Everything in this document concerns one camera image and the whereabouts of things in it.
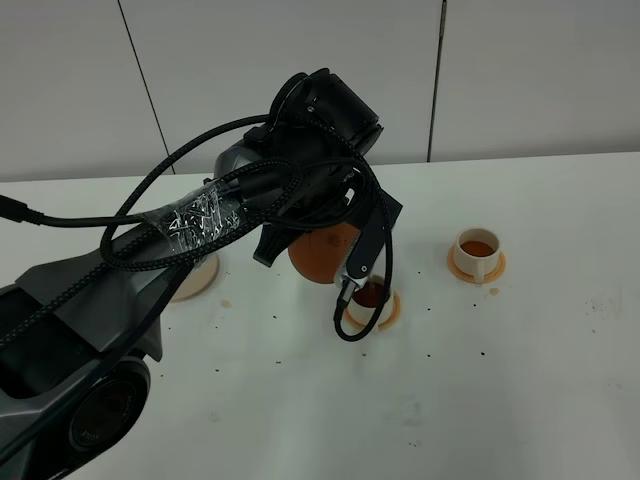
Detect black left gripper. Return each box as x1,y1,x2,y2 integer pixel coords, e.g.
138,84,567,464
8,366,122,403
215,68,383,265

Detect brown clay teapot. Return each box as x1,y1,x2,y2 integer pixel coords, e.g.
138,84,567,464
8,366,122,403
288,223,359,284

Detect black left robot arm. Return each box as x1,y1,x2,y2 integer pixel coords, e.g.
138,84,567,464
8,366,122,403
1,68,401,479

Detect beige round teapot coaster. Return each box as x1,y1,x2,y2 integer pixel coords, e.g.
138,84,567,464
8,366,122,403
170,253,220,303

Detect near white teacup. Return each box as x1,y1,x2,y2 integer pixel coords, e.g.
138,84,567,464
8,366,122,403
344,275,397,331

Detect white teacup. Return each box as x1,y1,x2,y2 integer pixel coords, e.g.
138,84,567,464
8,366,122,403
453,228,502,284
344,275,397,331

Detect near orange saucer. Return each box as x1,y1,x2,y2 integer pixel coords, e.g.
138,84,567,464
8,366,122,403
343,288,401,334

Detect orange saucer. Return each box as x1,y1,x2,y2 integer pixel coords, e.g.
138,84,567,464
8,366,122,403
447,247,507,284
343,288,401,334

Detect far orange saucer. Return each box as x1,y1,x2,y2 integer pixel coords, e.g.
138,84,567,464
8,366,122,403
447,247,507,284

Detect far white teacup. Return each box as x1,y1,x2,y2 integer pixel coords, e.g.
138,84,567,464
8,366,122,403
453,228,502,284

